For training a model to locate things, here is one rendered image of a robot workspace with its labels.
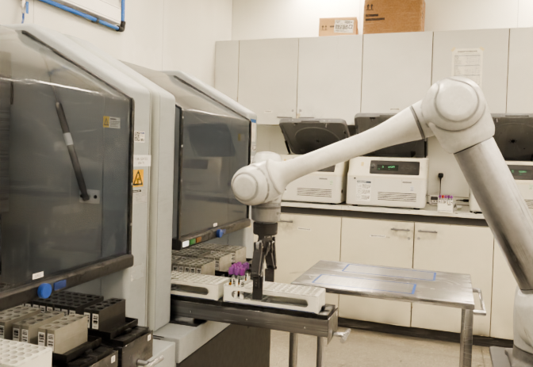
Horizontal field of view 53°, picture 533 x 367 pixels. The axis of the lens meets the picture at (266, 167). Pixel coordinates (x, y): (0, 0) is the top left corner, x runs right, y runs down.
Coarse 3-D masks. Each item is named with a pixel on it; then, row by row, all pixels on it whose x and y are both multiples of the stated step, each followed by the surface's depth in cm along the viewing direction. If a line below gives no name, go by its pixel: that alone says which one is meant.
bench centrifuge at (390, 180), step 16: (368, 128) 406; (400, 144) 412; (416, 144) 408; (352, 160) 390; (368, 160) 386; (384, 160) 382; (400, 160) 379; (416, 160) 375; (352, 176) 383; (368, 176) 379; (384, 176) 376; (400, 176) 372; (416, 176) 369; (352, 192) 383; (368, 192) 379; (384, 192) 376; (400, 192) 372; (416, 192) 369; (416, 208) 372
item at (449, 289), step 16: (320, 272) 203; (336, 272) 204; (352, 272) 204; (368, 272) 205; (384, 272) 206; (400, 272) 207; (416, 272) 208; (432, 272) 208; (448, 272) 209; (336, 288) 180; (352, 288) 180; (368, 288) 181; (384, 288) 181; (400, 288) 182; (416, 288) 183; (432, 288) 183; (448, 288) 184; (464, 288) 185; (432, 304) 169; (448, 304) 168; (464, 304) 166; (464, 320) 206; (464, 336) 166; (320, 352) 225; (464, 352) 166
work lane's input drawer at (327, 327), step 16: (176, 304) 165; (192, 304) 163; (208, 304) 161; (224, 304) 160; (240, 304) 159; (224, 320) 159; (240, 320) 158; (256, 320) 156; (272, 320) 154; (288, 320) 153; (304, 320) 151; (320, 320) 150; (336, 320) 160; (320, 336) 150; (336, 336) 154
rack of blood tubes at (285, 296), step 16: (224, 288) 161; (240, 288) 159; (272, 288) 160; (288, 288) 160; (304, 288) 160; (320, 288) 161; (272, 304) 156; (288, 304) 162; (304, 304) 163; (320, 304) 155
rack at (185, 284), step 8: (176, 272) 177; (176, 280) 166; (184, 280) 166; (192, 280) 167; (200, 280) 168; (208, 280) 167; (216, 280) 167; (224, 280) 168; (176, 288) 177; (184, 288) 176; (192, 288) 175; (200, 288) 174; (208, 288) 163; (216, 288) 162; (200, 296) 164; (208, 296) 163; (216, 296) 162
